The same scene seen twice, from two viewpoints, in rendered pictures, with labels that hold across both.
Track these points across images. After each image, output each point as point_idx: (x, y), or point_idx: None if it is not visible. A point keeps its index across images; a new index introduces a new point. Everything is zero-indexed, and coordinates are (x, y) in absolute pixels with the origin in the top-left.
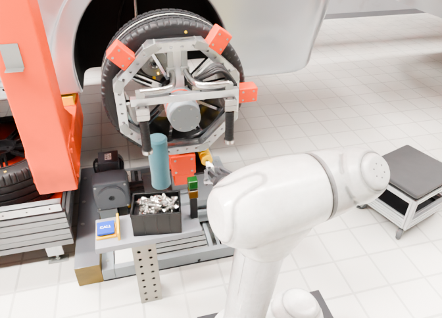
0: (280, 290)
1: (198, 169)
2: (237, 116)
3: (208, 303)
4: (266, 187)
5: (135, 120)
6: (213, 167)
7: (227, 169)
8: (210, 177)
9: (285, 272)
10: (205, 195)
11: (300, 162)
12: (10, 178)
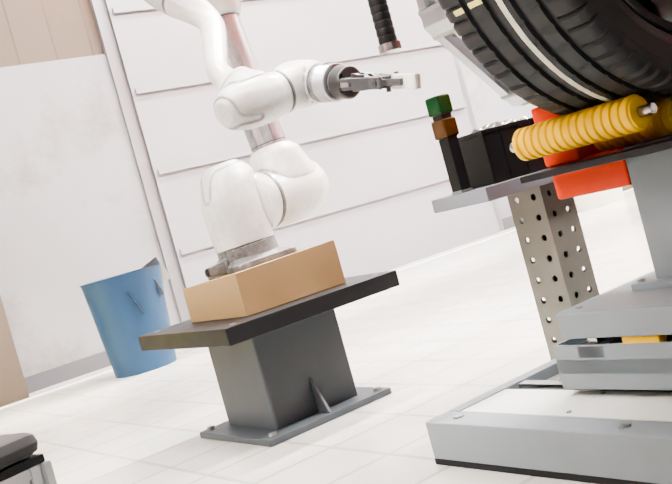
0: (336, 461)
1: (550, 168)
2: (422, 23)
3: (466, 400)
4: None
5: None
6: (391, 76)
7: (360, 78)
8: (651, 304)
9: (338, 477)
10: (597, 300)
11: None
12: None
